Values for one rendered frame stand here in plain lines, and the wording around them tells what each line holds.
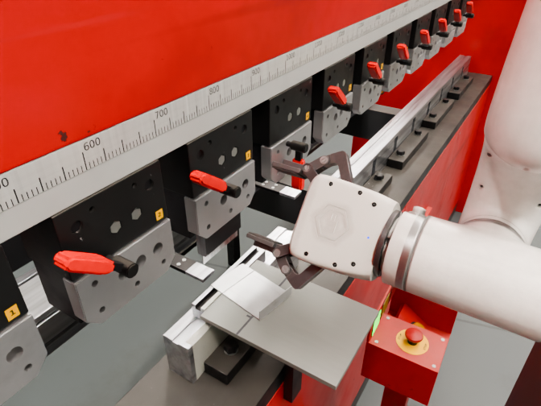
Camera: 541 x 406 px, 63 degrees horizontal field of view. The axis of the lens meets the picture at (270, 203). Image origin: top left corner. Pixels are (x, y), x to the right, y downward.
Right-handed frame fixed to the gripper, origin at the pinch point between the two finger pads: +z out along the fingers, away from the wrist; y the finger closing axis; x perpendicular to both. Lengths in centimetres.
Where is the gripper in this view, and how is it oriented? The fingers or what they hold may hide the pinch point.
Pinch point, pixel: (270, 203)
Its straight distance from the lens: 55.3
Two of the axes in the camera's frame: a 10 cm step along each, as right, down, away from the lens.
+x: 4.2, 1.7, 8.9
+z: -8.4, -2.9, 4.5
